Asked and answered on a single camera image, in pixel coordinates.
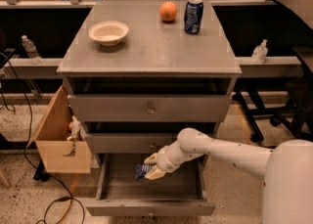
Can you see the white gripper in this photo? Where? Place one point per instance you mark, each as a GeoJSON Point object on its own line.
{"type": "Point", "coordinates": [165, 160]}

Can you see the blue rxbar blueberry packet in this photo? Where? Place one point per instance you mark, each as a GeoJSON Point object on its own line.
{"type": "Point", "coordinates": [142, 170]}

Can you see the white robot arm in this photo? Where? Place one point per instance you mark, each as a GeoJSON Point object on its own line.
{"type": "Point", "coordinates": [286, 171]}

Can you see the grey open bottom drawer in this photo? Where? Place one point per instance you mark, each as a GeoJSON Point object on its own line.
{"type": "Point", "coordinates": [120, 193]}

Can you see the grey top drawer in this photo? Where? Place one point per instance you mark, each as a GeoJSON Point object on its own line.
{"type": "Point", "coordinates": [146, 108]}

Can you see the grey middle drawer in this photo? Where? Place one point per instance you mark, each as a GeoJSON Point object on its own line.
{"type": "Point", "coordinates": [128, 143]}

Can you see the grey wooden drawer cabinet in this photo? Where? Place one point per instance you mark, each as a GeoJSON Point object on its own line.
{"type": "Point", "coordinates": [154, 58]}

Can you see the items inside cardboard box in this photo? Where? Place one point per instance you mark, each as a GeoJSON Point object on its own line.
{"type": "Point", "coordinates": [76, 131]}

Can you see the cardboard box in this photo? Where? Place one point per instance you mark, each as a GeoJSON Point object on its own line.
{"type": "Point", "coordinates": [58, 153]}

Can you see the black office chair base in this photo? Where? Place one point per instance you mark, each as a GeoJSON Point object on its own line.
{"type": "Point", "coordinates": [296, 114]}

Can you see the orange fruit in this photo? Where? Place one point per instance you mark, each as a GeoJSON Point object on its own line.
{"type": "Point", "coordinates": [168, 11]}

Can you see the blue soda can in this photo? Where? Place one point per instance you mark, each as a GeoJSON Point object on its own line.
{"type": "Point", "coordinates": [193, 16]}

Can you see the clear plastic water bottle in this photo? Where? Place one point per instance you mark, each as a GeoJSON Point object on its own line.
{"type": "Point", "coordinates": [31, 50]}

